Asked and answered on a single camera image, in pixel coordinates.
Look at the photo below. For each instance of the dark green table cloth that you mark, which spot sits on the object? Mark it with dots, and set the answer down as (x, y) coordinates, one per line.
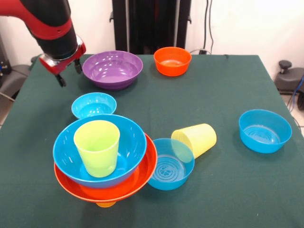
(213, 83)

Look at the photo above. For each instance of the yellow cup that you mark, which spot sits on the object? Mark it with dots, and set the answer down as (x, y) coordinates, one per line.
(202, 137)

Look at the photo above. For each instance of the black equipment box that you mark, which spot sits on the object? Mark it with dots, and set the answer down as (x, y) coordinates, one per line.
(3, 57)

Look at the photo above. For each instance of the orange cup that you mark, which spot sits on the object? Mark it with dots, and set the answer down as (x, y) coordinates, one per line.
(105, 204)

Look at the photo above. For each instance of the purple bowl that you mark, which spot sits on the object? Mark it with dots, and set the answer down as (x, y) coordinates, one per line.
(111, 71)

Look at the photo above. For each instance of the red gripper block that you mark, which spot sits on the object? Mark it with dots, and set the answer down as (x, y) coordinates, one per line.
(59, 65)

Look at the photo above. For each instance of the small red-orange bowl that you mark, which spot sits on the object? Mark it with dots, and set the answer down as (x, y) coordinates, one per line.
(172, 67)

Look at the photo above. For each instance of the large deep blue bowl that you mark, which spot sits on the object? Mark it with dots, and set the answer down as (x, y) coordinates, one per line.
(133, 147)

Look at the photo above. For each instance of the black pedestal foot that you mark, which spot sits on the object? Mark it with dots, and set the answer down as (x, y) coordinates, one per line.
(14, 78)
(289, 80)

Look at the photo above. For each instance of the green cup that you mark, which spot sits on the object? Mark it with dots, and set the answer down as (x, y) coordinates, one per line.
(99, 156)

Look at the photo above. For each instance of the large orange bowl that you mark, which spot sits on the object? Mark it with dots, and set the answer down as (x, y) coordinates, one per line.
(142, 175)

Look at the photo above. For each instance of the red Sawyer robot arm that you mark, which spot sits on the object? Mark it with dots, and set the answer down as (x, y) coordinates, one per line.
(52, 26)

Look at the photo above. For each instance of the small light blue bowl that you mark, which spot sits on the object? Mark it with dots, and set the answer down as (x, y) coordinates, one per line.
(92, 107)

